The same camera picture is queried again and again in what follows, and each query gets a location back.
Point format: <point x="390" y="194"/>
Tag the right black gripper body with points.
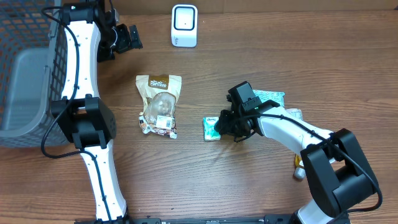
<point x="226" y="123"/>

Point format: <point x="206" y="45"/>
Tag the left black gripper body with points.
<point x="115" y="40"/>

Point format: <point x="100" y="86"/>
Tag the teal Kleenex tissue pack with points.
<point x="210" y="134"/>

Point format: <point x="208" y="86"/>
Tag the teal wet wipes pack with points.
<point x="276" y="96"/>

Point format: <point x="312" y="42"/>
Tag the brown snack bag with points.
<point x="160" y="94"/>

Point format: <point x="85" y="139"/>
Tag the green lidded white jar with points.
<point x="295" y="113"/>

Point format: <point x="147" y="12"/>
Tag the yellow tea bottle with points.
<point x="299" y="171"/>

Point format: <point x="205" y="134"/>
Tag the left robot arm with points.
<point x="93" y="35"/>

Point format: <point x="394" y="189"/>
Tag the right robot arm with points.
<point x="340" y="178"/>

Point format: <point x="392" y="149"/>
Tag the white barcode scanner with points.
<point x="184" y="25"/>

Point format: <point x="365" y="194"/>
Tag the grey plastic mesh basket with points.
<point x="33" y="71"/>

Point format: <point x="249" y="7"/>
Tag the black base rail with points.
<point x="211" y="221"/>

